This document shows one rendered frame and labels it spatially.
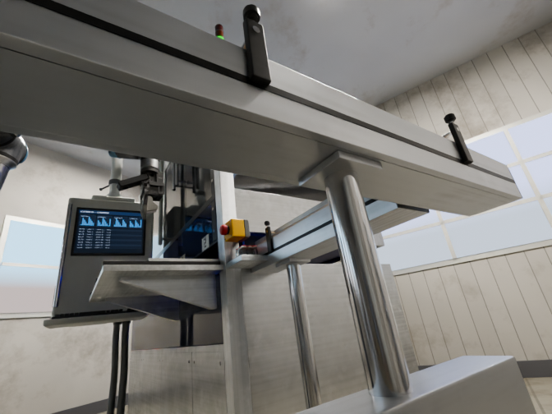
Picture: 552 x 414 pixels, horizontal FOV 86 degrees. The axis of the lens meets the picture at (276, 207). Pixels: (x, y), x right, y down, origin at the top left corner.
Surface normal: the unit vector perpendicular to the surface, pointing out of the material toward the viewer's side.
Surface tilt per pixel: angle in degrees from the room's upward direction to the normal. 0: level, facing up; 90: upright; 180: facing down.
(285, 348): 90
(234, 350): 90
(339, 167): 180
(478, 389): 90
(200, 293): 90
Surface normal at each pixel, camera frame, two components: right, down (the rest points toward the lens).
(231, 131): 0.13, 0.92
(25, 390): 0.82, -0.31
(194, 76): 0.54, -0.38
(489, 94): -0.56, -0.25
